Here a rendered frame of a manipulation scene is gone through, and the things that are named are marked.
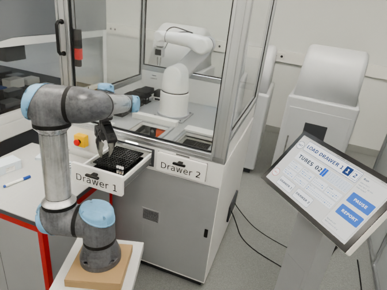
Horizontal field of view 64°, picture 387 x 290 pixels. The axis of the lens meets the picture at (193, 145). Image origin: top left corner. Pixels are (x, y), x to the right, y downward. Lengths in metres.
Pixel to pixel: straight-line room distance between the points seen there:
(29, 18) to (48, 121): 1.29
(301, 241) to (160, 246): 0.93
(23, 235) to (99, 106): 0.89
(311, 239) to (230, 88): 0.78
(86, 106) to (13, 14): 1.26
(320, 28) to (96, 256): 3.99
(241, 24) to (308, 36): 3.17
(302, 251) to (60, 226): 1.06
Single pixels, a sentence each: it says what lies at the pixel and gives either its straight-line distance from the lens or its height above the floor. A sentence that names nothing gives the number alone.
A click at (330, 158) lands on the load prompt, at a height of 1.16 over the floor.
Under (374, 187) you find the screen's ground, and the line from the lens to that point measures 1.34.
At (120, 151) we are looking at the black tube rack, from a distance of 1.78.
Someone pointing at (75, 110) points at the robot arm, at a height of 1.38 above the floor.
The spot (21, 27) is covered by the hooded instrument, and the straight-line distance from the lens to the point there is 2.21.
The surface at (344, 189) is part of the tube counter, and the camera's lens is 1.36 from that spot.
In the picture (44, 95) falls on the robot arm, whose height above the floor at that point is 1.41.
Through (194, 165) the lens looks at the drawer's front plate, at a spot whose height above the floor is 0.91.
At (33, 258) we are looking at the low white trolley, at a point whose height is 0.51.
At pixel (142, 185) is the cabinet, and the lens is 1.91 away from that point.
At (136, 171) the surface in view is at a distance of 1.65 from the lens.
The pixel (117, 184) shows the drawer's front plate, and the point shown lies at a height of 0.88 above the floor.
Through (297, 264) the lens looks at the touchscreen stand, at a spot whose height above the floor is 0.62.
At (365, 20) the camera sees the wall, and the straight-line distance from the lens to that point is 4.59.
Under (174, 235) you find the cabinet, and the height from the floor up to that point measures 0.38.
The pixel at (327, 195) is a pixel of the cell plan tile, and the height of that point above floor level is 1.06.
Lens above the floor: 1.72
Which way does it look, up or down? 25 degrees down
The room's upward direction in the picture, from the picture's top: 7 degrees clockwise
